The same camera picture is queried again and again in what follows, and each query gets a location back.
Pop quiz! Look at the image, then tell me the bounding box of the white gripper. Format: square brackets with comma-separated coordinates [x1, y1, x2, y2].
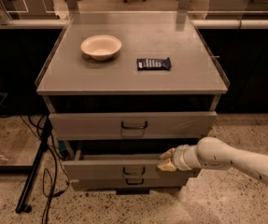
[157, 145, 201, 172]

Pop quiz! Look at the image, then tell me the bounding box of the grey drawer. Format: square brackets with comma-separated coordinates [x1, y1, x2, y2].
[78, 178, 188, 189]
[63, 146, 200, 185]
[49, 111, 217, 141]

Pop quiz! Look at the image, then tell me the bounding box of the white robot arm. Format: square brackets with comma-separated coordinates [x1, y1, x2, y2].
[157, 137, 268, 186]

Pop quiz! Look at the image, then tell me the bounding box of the grey drawer cabinet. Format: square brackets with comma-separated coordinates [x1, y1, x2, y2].
[35, 10, 230, 195]

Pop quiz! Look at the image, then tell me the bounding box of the white bowl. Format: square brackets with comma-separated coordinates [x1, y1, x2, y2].
[80, 35, 122, 62]

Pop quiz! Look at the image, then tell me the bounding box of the black tripod stand leg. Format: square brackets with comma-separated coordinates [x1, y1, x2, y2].
[15, 119, 52, 214]

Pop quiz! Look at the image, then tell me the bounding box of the black floor cable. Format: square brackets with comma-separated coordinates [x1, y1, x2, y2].
[18, 114, 76, 224]

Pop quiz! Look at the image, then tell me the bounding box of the white horizontal rail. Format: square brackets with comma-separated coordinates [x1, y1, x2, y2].
[4, 20, 268, 29]

